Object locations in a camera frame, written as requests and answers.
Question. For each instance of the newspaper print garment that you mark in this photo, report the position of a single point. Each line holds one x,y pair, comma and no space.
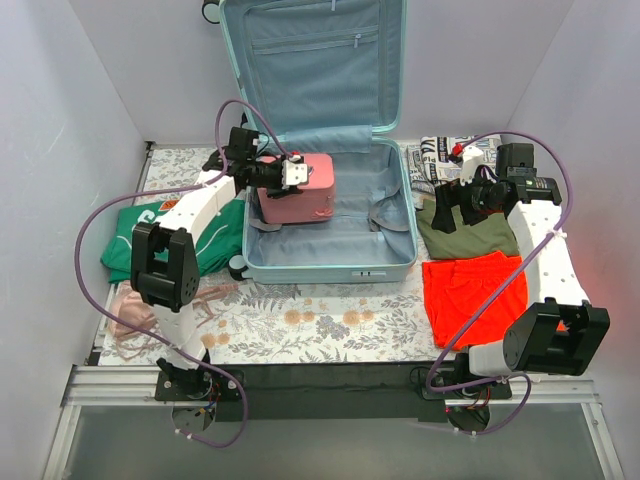
428,164

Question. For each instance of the floral patterned table mat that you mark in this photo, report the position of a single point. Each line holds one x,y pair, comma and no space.
385,322

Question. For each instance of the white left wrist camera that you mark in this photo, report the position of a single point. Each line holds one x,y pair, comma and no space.
295,172

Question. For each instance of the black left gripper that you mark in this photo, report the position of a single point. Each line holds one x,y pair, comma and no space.
276,176

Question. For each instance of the bright orange shorts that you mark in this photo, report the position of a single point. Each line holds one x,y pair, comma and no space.
455,289

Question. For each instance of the green Guess t-shirt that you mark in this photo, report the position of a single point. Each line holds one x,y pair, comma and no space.
219,242

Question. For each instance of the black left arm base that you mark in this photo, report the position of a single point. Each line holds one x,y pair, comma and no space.
177,384

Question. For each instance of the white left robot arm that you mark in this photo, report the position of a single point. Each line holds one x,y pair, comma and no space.
164,266

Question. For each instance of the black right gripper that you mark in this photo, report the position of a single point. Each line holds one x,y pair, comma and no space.
454,201

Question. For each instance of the pink toiletry case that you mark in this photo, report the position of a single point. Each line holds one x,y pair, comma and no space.
315,204

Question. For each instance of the olive green folded shirt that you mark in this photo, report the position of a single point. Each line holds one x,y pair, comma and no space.
491,235

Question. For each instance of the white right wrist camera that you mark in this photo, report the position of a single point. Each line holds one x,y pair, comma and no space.
468,159

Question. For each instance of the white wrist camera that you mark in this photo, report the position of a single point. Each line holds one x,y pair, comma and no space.
295,172
468,159

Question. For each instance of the light blue suitcase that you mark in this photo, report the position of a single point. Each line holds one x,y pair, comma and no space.
326,77

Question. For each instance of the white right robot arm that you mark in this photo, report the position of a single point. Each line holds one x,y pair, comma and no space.
558,330

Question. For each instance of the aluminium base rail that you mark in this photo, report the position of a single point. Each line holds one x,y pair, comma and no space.
323,421

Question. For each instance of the beige pink bra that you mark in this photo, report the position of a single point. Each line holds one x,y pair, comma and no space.
128,305

